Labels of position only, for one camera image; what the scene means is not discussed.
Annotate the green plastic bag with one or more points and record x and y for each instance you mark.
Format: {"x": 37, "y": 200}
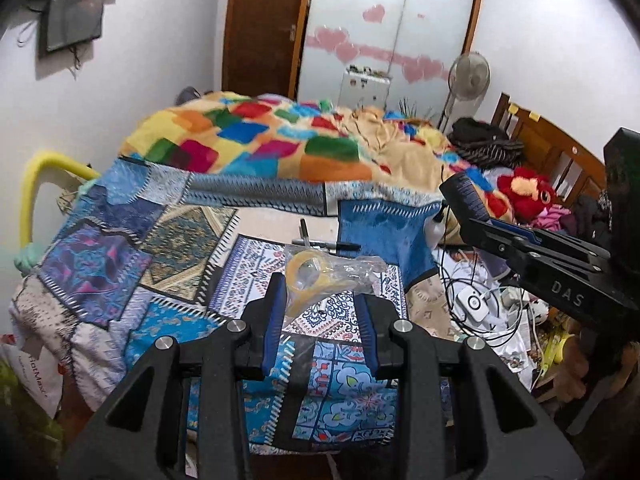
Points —
{"x": 31, "y": 441}

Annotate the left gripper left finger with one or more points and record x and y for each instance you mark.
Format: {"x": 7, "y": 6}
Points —
{"x": 265, "y": 317}

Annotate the wooden headboard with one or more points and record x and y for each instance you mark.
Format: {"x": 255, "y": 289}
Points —
{"x": 572, "y": 169}

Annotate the black marker pen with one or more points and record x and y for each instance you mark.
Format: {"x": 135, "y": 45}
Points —
{"x": 306, "y": 241}

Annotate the clear plastic bag with tape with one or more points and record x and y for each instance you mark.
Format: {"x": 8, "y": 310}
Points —
{"x": 312, "y": 276}

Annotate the white sticker covered box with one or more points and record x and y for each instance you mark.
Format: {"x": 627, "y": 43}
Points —
{"x": 362, "y": 87}

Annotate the white red shopping bag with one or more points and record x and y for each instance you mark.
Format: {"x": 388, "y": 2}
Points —
{"x": 40, "y": 377}

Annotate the red plush toy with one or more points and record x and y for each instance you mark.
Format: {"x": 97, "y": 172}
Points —
{"x": 528, "y": 192}

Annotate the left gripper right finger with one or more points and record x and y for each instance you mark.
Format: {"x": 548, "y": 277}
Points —
{"x": 375, "y": 318}

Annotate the purple black spray bottle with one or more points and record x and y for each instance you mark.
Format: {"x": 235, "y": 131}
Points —
{"x": 463, "y": 200}

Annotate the standing electric fan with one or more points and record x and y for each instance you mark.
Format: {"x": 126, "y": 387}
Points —
{"x": 468, "y": 79}

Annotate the blue patchwork bedsheet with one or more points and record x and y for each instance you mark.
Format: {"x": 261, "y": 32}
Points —
{"x": 152, "y": 251}

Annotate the white wardrobe with pink hearts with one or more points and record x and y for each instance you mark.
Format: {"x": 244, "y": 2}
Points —
{"x": 414, "y": 41}

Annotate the black striped clothes pile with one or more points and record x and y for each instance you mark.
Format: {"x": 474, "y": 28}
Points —
{"x": 484, "y": 145}

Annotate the white charger with cables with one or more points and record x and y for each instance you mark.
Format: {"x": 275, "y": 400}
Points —
{"x": 480, "y": 306}

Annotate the colourful checked blanket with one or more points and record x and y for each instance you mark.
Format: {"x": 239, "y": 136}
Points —
{"x": 271, "y": 136}

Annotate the brown wooden door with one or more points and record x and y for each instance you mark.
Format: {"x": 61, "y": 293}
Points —
{"x": 262, "y": 41}

